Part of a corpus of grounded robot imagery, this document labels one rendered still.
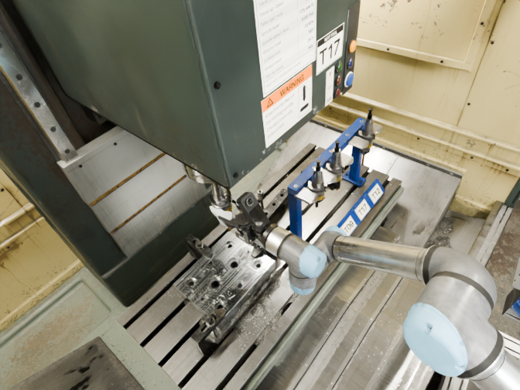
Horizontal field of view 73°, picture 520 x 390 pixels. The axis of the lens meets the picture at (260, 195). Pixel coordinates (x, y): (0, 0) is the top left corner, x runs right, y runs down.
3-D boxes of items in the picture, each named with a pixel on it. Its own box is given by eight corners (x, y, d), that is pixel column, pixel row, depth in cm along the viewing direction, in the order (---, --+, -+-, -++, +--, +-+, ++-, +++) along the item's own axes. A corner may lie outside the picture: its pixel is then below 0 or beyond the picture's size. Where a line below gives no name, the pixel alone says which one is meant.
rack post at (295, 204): (310, 244, 139) (311, 193, 118) (302, 254, 137) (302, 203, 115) (290, 233, 144) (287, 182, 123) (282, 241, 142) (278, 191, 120)
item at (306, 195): (321, 196, 115) (321, 195, 114) (312, 206, 112) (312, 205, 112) (303, 188, 118) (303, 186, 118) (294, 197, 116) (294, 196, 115)
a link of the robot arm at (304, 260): (311, 287, 89) (311, 270, 83) (277, 265, 95) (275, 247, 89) (328, 265, 93) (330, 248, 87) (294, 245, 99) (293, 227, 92)
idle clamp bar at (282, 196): (291, 201, 156) (291, 191, 151) (258, 242, 143) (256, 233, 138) (282, 196, 158) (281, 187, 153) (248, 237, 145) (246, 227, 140)
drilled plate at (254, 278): (275, 268, 129) (275, 261, 125) (220, 330, 115) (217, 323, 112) (230, 237, 140) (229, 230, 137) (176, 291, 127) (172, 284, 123)
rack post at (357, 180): (366, 180, 160) (375, 127, 138) (360, 187, 157) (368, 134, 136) (347, 172, 165) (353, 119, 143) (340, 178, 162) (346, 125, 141)
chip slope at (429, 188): (446, 211, 178) (463, 174, 159) (381, 316, 145) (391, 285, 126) (302, 148, 222) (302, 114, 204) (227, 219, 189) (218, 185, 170)
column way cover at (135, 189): (210, 192, 165) (183, 94, 128) (128, 261, 142) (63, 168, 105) (203, 187, 167) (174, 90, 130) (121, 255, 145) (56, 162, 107)
